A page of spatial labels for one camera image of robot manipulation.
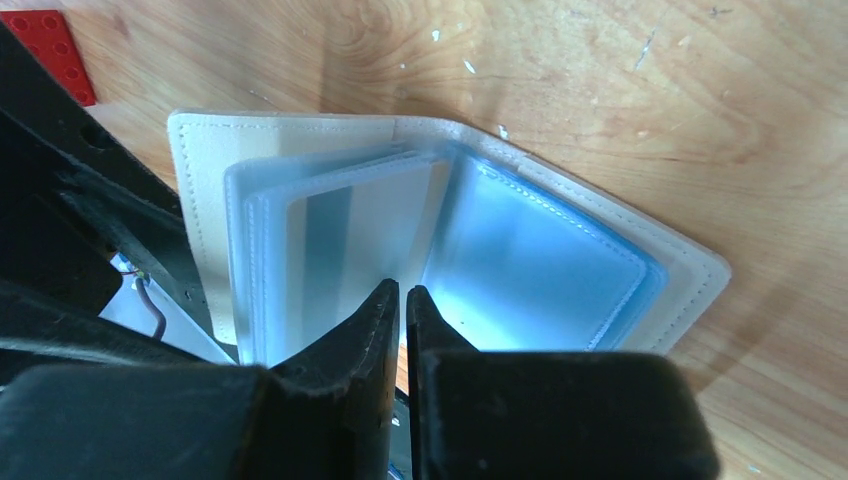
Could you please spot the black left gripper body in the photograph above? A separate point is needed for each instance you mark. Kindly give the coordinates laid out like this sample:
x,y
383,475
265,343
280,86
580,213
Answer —
x,y
72,197

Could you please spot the white card holder wallet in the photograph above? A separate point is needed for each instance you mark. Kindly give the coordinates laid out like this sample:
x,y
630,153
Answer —
x,y
293,219

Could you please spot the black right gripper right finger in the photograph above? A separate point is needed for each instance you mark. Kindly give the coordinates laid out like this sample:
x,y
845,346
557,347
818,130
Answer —
x,y
546,415

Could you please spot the red white toy block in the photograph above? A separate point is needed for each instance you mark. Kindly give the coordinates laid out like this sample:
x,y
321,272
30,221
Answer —
x,y
48,37

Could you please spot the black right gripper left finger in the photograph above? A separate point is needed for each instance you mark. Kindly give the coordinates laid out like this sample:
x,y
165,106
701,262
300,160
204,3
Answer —
x,y
109,403

